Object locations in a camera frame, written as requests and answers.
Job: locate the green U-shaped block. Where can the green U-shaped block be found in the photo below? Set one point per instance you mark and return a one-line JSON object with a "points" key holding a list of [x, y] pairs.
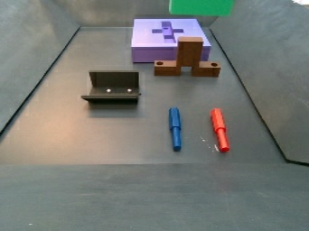
{"points": [[200, 7]]}

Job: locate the purple board with cross slot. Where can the purple board with cross slot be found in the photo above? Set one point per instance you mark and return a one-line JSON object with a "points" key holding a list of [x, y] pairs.
{"points": [[153, 39]]}

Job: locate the blue peg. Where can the blue peg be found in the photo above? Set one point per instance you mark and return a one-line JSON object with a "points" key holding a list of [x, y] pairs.
{"points": [[174, 126]]}

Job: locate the red peg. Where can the red peg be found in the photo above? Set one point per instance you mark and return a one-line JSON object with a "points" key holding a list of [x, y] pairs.
{"points": [[219, 128]]}

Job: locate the brown T-shaped block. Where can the brown T-shaped block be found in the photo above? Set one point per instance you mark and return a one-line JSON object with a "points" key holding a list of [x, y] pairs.
{"points": [[188, 54]]}

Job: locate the black angle bracket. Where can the black angle bracket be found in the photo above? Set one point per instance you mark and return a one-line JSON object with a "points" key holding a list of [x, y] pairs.
{"points": [[113, 85]]}

